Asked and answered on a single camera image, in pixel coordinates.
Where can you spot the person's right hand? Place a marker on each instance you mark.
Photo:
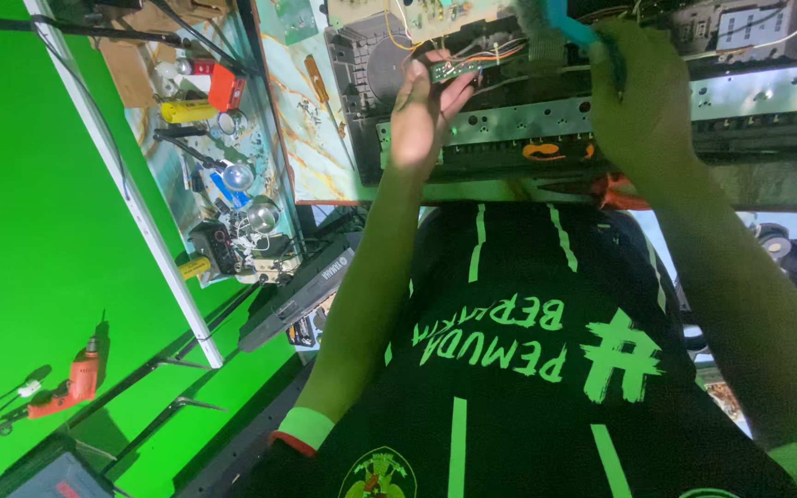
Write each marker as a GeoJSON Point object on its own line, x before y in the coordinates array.
{"type": "Point", "coordinates": [637, 104]}

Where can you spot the person's left hand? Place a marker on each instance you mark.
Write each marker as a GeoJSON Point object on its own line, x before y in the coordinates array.
{"type": "Point", "coordinates": [418, 128]}

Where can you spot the person's right fingers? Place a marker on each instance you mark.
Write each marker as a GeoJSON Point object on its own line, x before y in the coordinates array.
{"type": "Point", "coordinates": [613, 59]}

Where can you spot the small green circuit board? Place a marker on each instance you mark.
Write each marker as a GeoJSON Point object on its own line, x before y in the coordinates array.
{"type": "Point", "coordinates": [455, 68]}

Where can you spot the orange cloth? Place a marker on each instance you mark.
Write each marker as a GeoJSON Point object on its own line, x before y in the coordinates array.
{"type": "Point", "coordinates": [620, 197]}

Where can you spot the beige main circuit board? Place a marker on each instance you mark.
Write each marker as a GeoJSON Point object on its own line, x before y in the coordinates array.
{"type": "Point", "coordinates": [433, 17]}

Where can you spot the open dark grey keyboard chassis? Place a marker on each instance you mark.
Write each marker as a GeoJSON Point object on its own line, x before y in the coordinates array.
{"type": "Point", "coordinates": [371, 76]}

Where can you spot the person's black printed shirt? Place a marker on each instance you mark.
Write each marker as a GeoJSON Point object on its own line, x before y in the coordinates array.
{"type": "Point", "coordinates": [509, 387]}

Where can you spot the black electronic keyboard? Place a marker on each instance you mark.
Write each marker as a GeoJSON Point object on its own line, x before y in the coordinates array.
{"type": "Point", "coordinates": [298, 297]}

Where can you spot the cluttered tool shelf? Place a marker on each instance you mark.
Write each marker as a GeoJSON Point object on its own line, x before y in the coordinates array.
{"type": "Point", "coordinates": [225, 173]}

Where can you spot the orange power drill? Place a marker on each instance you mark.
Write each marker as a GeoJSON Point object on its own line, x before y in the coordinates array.
{"type": "Point", "coordinates": [73, 384]}

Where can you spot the black case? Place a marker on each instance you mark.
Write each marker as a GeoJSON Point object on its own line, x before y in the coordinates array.
{"type": "Point", "coordinates": [52, 477]}

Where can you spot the silver metal keybed bracket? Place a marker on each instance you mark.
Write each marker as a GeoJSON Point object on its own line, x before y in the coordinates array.
{"type": "Point", "coordinates": [509, 121]}

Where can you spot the white frame bar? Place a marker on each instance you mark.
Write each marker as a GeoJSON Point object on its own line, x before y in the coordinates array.
{"type": "Point", "coordinates": [129, 187]}

